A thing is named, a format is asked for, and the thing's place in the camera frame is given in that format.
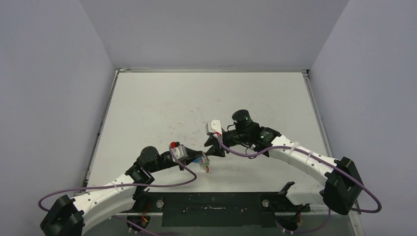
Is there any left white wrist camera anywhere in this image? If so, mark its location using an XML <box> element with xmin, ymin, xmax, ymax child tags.
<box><xmin>170</xmin><ymin>142</ymin><xmax>188</xmax><ymax>161</ymax></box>

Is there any large keyring with red sleeve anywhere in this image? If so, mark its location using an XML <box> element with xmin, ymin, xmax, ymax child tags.
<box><xmin>198</xmin><ymin>155</ymin><xmax>210</xmax><ymax>173</ymax></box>

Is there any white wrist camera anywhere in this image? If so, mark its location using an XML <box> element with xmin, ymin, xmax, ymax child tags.
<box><xmin>206</xmin><ymin>120</ymin><xmax>223</xmax><ymax>136</ymax></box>
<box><xmin>170</xmin><ymin>142</ymin><xmax>188</xmax><ymax>161</ymax></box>

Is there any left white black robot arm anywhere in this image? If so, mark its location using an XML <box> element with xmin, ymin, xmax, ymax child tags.
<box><xmin>40</xmin><ymin>142</ymin><xmax>205</xmax><ymax>236</ymax></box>

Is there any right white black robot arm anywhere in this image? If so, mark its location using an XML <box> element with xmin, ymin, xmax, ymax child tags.
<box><xmin>204</xmin><ymin>110</ymin><xmax>363</xmax><ymax>215</ymax></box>

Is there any aluminium frame rail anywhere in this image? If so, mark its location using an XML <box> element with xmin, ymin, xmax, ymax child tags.
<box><xmin>67</xmin><ymin>192</ymin><xmax>361</xmax><ymax>216</ymax></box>

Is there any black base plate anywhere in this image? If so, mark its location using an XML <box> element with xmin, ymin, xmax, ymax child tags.
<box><xmin>114</xmin><ymin>191</ymin><xmax>310</xmax><ymax>228</ymax></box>

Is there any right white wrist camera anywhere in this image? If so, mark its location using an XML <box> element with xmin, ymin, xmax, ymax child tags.
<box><xmin>206</xmin><ymin>120</ymin><xmax>223</xmax><ymax>136</ymax></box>

